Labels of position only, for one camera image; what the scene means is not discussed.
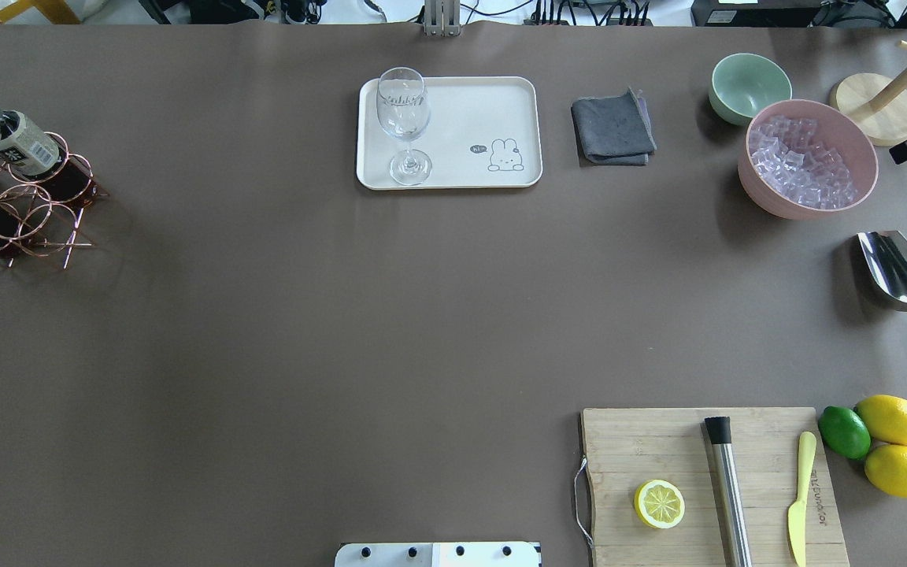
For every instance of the tea bottle white cap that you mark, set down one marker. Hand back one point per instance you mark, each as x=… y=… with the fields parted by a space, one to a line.
x=29 y=151

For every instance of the cream rabbit serving tray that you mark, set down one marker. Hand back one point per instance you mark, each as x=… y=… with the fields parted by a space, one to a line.
x=484 y=134

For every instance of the clear wine glass on tray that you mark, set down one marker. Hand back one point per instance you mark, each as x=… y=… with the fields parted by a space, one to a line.
x=404 y=112

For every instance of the grey folded cloth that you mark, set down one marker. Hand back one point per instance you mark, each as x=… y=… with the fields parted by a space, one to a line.
x=614 y=130

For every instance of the bamboo cutting board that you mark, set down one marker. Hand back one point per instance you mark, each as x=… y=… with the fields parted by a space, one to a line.
x=627 y=447

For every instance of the half lemon slice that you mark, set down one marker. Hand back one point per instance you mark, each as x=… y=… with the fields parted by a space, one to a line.
x=659 y=504

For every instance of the steel muddler black tip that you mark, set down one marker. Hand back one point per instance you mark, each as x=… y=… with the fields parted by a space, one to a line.
x=718 y=430

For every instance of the green ceramic bowl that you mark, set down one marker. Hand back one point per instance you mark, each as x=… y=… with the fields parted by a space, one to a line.
x=742 y=84

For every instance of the pink bowl of ice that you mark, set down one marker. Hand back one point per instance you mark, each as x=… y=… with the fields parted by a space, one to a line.
x=805 y=160

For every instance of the yellow plastic knife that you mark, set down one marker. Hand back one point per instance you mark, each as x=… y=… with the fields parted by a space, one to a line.
x=796 y=515

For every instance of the green lime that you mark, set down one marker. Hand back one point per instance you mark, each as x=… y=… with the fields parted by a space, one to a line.
x=844 y=432

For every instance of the upper yellow lemon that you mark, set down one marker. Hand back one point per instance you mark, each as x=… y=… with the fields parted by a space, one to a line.
x=885 y=417

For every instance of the yellow lemon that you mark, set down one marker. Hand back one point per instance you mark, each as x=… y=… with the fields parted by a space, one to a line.
x=885 y=417
x=886 y=469

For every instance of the wooden cup tree stand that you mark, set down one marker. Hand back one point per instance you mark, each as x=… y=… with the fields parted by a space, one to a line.
x=876 y=103

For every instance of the lower yellow lemon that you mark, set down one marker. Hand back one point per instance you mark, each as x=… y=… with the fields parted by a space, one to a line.
x=886 y=469

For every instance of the aluminium camera mount post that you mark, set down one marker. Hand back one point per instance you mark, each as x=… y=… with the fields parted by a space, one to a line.
x=442 y=18

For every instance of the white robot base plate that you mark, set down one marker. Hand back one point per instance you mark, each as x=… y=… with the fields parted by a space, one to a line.
x=474 y=553

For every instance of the copper wire bottle basket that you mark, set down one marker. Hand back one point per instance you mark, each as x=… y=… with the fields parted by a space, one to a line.
x=47 y=228

